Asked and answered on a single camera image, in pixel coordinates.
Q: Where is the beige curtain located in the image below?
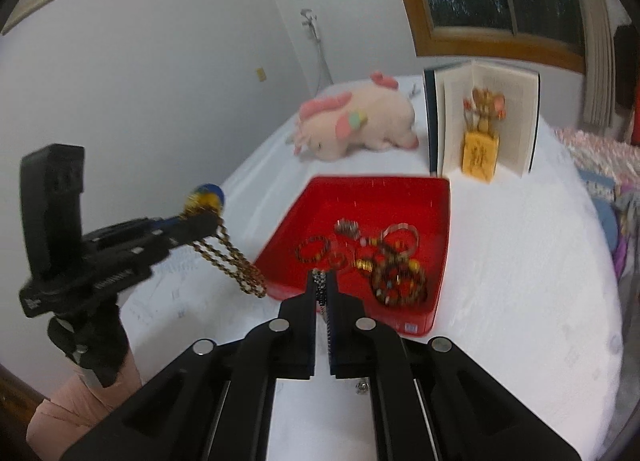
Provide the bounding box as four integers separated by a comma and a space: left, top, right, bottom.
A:
582, 0, 626, 127

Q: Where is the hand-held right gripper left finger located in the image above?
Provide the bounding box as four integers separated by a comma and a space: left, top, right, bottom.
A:
60, 268, 321, 461

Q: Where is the pink plush toy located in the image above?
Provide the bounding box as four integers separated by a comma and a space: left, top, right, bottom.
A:
286, 71, 420, 163

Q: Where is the metal wall pipe fixture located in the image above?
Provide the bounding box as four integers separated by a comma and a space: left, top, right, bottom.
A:
300, 8, 333, 87

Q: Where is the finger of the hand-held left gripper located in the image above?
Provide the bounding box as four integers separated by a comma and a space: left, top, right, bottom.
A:
132, 215, 223, 267
100, 215, 188, 243

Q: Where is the yellow paper figure ornament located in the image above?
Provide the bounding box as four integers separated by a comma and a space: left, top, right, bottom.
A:
461, 86, 507, 183

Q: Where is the pink floral quilt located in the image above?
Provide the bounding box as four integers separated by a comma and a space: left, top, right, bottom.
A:
552, 126, 640, 292

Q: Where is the blue cloth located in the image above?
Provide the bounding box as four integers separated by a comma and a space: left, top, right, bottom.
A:
594, 198, 620, 248

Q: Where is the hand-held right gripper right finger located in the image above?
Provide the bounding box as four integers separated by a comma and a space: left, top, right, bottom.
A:
327, 268, 583, 461

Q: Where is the silver chain bracelet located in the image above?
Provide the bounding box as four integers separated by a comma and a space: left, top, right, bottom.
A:
382, 224, 420, 254

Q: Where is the black and white bead chain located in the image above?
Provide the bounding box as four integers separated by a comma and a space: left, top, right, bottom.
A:
311, 268, 335, 357

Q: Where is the multicolour bead bracelet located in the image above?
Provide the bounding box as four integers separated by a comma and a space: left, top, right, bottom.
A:
294, 236, 332, 263

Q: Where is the red plastic box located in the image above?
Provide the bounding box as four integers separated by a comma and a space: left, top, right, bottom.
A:
252, 175, 452, 337

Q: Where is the open hardcover book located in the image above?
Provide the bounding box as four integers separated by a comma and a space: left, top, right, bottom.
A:
422, 60, 542, 178

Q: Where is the bead necklace with yellow pendant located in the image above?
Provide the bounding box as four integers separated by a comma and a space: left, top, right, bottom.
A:
182, 184, 268, 299

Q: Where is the brown bead bracelet yellow bead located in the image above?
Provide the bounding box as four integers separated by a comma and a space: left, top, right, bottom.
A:
369, 261, 428, 306

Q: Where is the person's left forearm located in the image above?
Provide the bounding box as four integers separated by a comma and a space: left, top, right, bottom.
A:
26, 353, 143, 461

